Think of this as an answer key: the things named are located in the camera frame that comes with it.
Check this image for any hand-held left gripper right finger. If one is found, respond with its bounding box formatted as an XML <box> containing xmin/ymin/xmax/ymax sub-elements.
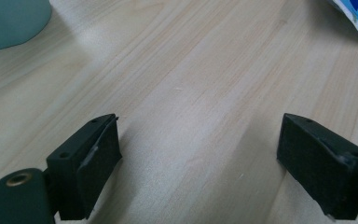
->
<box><xmin>276</xmin><ymin>112</ymin><xmax>358</xmax><ymax>221</ymax></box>

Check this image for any teal cup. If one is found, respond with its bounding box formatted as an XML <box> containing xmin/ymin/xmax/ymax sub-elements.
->
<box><xmin>0</xmin><ymin>0</ymin><xmax>53</xmax><ymax>55</ymax></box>

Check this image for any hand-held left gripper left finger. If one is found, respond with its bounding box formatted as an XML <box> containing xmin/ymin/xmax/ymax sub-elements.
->
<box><xmin>46</xmin><ymin>113</ymin><xmax>123</xmax><ymax>221</ymax></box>

